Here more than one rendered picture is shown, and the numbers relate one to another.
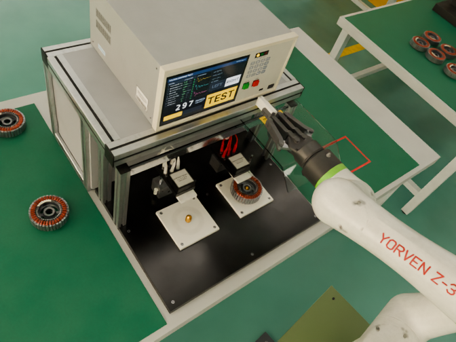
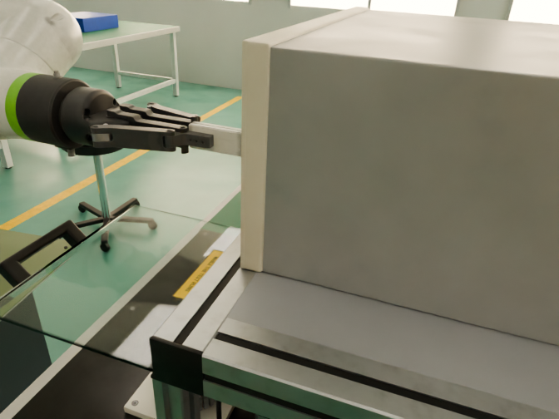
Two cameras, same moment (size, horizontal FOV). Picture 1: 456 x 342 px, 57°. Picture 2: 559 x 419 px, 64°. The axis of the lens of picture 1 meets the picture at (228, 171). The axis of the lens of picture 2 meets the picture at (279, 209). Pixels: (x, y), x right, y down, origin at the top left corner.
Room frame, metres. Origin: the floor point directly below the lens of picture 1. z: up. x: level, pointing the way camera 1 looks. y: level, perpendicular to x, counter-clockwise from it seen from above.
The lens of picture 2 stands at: (1.41, -0.13, 1.37)
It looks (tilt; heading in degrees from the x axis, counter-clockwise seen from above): 28 degrees down; 161
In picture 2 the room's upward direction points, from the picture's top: 3 degrees clockwise
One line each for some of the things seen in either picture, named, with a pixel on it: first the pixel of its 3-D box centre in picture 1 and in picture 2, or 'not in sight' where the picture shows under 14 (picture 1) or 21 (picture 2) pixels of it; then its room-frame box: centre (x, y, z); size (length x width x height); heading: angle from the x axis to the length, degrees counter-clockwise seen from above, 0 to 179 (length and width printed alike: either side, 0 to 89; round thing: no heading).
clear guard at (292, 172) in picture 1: (285, 135); (151, 289); (0.98, -0.13, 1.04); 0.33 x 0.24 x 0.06; 53
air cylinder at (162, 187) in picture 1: (165, 184); not in sight; (0.80, 0.18, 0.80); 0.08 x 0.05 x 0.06; 143
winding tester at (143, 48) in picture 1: (190, 39); (477, 129); (1.01, 0.24, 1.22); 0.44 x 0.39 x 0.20; 143
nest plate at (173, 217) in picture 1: (187, 220); not in sight; (0.71, 0.06, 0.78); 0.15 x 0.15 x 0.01; 53
